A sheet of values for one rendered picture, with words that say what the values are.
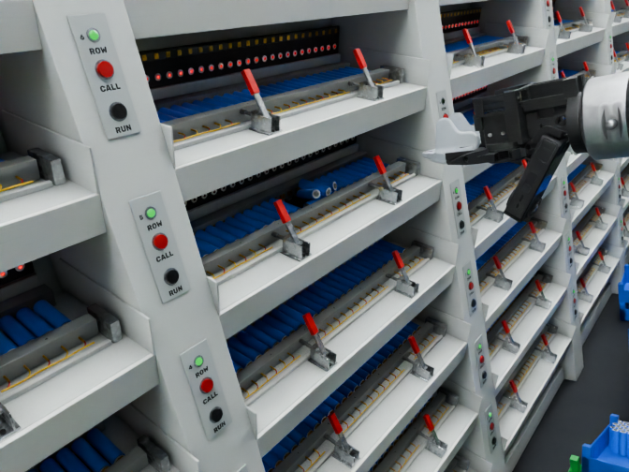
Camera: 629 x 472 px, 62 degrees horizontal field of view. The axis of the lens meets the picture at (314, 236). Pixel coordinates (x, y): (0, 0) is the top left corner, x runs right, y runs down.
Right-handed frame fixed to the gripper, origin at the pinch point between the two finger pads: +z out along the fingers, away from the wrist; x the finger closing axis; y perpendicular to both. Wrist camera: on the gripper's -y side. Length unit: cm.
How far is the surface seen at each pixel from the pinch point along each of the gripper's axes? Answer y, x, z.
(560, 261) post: -58, -100, 19
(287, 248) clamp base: -8.4, 13.2, 19.3
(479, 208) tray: -25, -57, 23
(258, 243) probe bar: -6.8, 15.4, 22.9
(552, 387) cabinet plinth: -99, -89, 23
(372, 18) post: 23.7, -30.4, 24.9
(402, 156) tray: -4.7, -30.1, 24.2
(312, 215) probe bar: -6.7, 2.6, 22.8
